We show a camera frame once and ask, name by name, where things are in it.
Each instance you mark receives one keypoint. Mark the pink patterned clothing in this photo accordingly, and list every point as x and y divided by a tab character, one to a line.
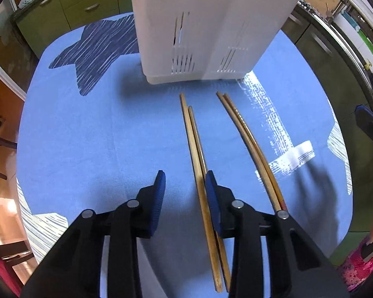
354	273

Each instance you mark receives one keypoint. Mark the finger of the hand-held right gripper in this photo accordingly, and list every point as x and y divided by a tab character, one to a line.
368	118

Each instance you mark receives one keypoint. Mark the pair wooden chopsticks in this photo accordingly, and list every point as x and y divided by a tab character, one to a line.
249	144
197	177

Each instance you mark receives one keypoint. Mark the blue star-print tablecloth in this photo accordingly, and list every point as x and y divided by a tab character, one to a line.
112	130

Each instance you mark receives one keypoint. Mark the green plastic basin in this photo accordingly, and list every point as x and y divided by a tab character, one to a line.
365	42

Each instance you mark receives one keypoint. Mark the steel kitchen faucet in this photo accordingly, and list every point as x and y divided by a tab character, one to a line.
340	3

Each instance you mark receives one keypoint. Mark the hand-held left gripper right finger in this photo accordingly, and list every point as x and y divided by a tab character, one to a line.
212	198

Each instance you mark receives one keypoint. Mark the white plastic utensil holder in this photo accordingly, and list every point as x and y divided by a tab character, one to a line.
211	21

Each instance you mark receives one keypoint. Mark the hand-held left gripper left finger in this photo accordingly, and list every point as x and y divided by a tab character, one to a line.
157	201

